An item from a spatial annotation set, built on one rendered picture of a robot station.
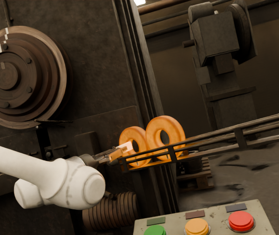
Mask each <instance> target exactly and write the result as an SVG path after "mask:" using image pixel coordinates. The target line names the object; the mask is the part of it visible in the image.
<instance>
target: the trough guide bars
mask: <svg viewBox="0 0 279 235"><path fill-rule="evenodd" d="M278 120H279V114H275V115H272V116H268V117H264V118H260V119H257V120H253V121H250V122H246V123H242V124H238V125H235V126H231V127H227V128H224V129H220V130H217V131H212V132H209V133H205V134H201V135H198V136H194V137H191V138H186V139H185V140H184V141H180V142H176V143H173V144H169V143H168V144H165V146H161V147H158V148H154V149H150V150H146V151H143V152H136V153H135V154H131V155H128V156H124V157H120V158H118V160H119V161H120V160H121V161H122V162H121V163H120V165H121V166H122V165H123V167H124V170H125V173H128V172H129V167H128V164H130V163H134V162H138V161H142V160H147V159H152V158H156V157H160V156H164V155H168V154H169V155H170V158H171V161H172V163H177V157H176V154H175V153H176V152H182V151H183V154H184V155H189V151H188V150H190V149H194V148H198V147H202V146H206V145H212V144H215V143H220V142H224V141H228V140H232V139H236V140H237V143H238V146H239V148H240V150H242V149H246V148H247V143H246V140H245V137H246V136H248V138H249V141H253V140H257V136H256V134H258V133H262V132H266V131H271V130H276V129H279V121H278ZM274 121H278V122H275V123H271V124H266V123H270V122H274ZM262 124H266V125H262ZM258 125H262V126H258ZM254 126H258V127H254ZM243 129H245V130H243ZM230 132H234V133H231V134H227V133H230ZM223 134H227V135H223ZM219 135H223V136H219ZM215 136H219V137H215ZM211 137H215V138H211ZM207 138H211V139H207ZM203 139H207V140H203ZM199 140H203V141H199ZM195 141H199V142H195ZM191 142H195V143H191ZM187 143H191V144H187ZM184 144H185V147H182V148H177V149H174V147H175V146H179V145H184ZM164 149H168V151H166V152H161V153H157V154H153V155H150V156H145V157H141V158H137V159H133V160H129V161H127V160H126V159H129V158H132V157H136V156H140V155H144V154H148V153H152V152H156V151H160V150H164Z"/></svg>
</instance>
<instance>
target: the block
mask: <svg viewBox="0 0 279 235"><path fill-rule="evenodd" d="M74 139H75V145H76V148H77V153H78V156H81V155H84V154H89V155H90V156H93V155H97V154H99V153H101V151H100V147H99V143H98V139H97V134H96V132H95V131H91V132H87V133H83V134H79V135H76V136H75V137H74ZM96 170H97V171H98V172H99V173H100V174H101V175H102V176H103V177H104V180H105V181H106V180H107V176H106V173H105V168H104V165H103V166H101V167H98V166H97V169H96Z"/></svg>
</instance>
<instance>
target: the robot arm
mask: <svg viewBox="0 0 279 235"><path fill-rule="evenodd" d="M112 148H113V149H109V150H107V151H104V152H102V153H99V154H97V155H93V156H90V155H89V154H84V155H81V156H79V157H77V156H73V157H71V158H69V159H61V158H59V159H56V160H55V161H52V162H48V161H44V160H41V159H37V158H34V157H31V156H28V155H25V154H23V153H20V152H16V151H13V150H10V149H7V148H4V147H1V146H0V173H5V174H8V175H11V176H14V177H16V178H19V180H18V181H17V182H16V183H15V185H14V195H15V197H16V200H17V202H18V203H19V204H20V205H21V206H22V207H23V208H24V209H28V208H36V207H41V206H43V205H46V206H47V205H51V204H55V205H57V206H60V207H66V208H70V209H75V210H84V209H89V208H92V207H94V206H96V205H97V204H98V203H99V202H100V201H101V199H102V197H103V195H104V193H105V180H104V177H103V176H102V175H101V174H100V173H99V172H98V171H97V170H96V169H97V166H98V167H101V166H103V164H105V163H111V162H112V161H113V160H115V159H116V158H118V157H120V156H122V155H124V153H125V152H127V151H130V150H132V149H133V147H132V143H131V141H130V142H127V143H125V144H122V145H120V146H118V147H116V148H115V147H114V146H113V147H112Z"/></svg>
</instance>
